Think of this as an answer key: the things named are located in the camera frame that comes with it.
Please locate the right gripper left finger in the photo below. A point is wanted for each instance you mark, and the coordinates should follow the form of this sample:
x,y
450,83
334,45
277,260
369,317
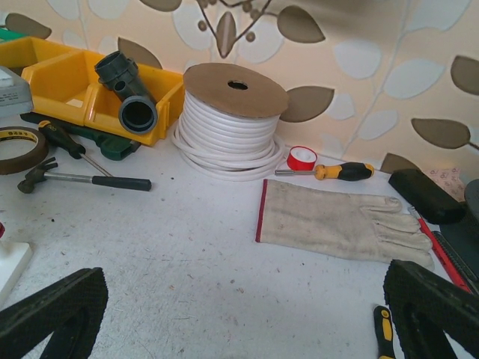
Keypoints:
x,y
68,312

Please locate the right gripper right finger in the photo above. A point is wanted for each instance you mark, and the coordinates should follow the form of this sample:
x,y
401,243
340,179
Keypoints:
x,y
427,310

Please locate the claw hammer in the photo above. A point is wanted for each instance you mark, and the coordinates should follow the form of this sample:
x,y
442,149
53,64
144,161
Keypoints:
x,y
41,173

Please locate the small black yellow screwdriver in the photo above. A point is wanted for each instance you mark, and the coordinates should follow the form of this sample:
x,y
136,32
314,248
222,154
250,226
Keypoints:
x,y
384,332

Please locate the red utility knife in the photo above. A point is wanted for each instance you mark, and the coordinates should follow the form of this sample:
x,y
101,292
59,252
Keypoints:
x,y
453,273

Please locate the black sanding block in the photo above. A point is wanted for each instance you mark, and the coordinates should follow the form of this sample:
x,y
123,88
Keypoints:
x,y
432,202

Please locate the brown tape roll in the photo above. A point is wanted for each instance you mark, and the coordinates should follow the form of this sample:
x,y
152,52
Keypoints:
x,y
22,148

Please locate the canvas work glove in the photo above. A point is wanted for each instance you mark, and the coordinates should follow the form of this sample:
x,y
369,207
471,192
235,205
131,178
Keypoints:
x,y
347,226

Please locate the red white tape roll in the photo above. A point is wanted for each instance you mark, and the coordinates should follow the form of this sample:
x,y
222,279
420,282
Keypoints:
x,y
301,159

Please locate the yellow bin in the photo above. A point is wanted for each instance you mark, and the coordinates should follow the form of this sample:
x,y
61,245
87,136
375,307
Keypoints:
x,y
65,87
165,86
27,51

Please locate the grey pipe fitting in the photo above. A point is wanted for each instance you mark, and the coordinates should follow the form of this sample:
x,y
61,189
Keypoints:
x,y
120,74

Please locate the green bin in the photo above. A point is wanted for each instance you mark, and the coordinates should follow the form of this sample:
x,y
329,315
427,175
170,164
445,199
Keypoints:
x,y
7,35

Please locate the white cable spool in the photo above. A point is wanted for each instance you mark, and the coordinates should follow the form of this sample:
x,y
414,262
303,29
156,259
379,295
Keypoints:
x,y
227,126

